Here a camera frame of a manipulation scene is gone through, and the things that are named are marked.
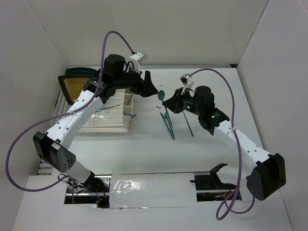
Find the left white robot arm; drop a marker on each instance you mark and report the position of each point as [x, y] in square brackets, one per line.
[53, 145]

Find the reflective tape sheet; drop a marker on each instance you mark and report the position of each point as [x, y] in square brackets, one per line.
[152, 190]

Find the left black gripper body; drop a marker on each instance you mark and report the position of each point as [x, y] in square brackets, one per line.
[130, 80]

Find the teal spoon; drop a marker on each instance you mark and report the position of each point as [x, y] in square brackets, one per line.
[161, 96]

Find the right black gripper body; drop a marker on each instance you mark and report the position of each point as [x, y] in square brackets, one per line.
[189, 104]

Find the teal utensil pile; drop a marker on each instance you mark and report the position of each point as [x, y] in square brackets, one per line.
[167, 124]

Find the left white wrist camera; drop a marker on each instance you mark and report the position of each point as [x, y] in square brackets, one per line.
[138, 59]

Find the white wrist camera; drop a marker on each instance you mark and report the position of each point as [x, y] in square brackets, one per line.
[187, 81]
[138, 59]

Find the white utensil holder near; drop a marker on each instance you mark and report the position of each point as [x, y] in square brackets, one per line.
[127, 108]

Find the dark teal plate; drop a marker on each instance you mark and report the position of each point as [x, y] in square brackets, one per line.
[81, 71]

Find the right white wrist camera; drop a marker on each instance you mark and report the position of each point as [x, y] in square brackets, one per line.
[187, 81]

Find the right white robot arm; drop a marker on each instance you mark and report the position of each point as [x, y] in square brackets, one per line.
[267, 170]

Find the clear dish rack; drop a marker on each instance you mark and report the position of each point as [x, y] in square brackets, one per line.
[87, 133]

